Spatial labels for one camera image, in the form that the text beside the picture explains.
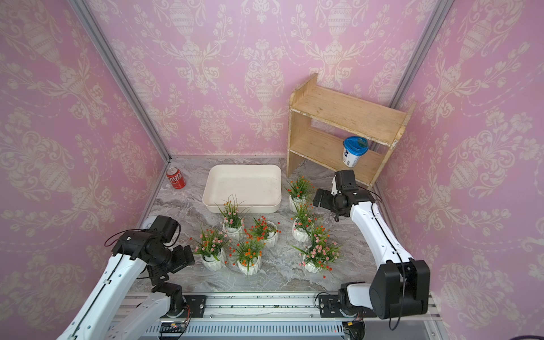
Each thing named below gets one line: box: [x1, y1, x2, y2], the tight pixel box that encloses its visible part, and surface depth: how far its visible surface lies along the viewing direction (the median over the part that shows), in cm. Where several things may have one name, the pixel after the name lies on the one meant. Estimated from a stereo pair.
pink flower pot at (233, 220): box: [214, 193, 251, 239], surface depth 87 cm
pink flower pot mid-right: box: [290, 203, 319, 243], surface depth 87 cm
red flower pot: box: [242, 215, 282, 248], surface depth 81 cm
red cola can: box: [165, 166, 187, 190], surface depth 103 cm
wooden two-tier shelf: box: [286, 72, 418, 189], surface depth 82 cm
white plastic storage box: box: [201, 164, 282, 213], surface depth 111 cm
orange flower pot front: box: [236, 240, 265, 276], surface depth 77 cm
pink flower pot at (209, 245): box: [189, 226, 233, 271], surface depth 77 cm
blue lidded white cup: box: [342, 136, 370, 168], surface depth 85 cm
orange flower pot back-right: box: [284, 175, 318, 213], surface depth 93 cm
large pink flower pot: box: [290, 225, 346, 280], surface depth 74 cm
